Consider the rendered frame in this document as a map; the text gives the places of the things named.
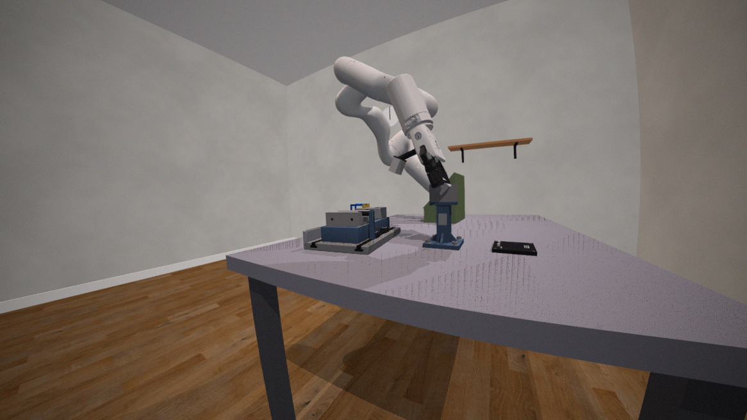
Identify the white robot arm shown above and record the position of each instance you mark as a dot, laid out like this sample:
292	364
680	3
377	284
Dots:
412	106

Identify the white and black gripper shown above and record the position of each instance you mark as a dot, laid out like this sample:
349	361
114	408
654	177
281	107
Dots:
429	153

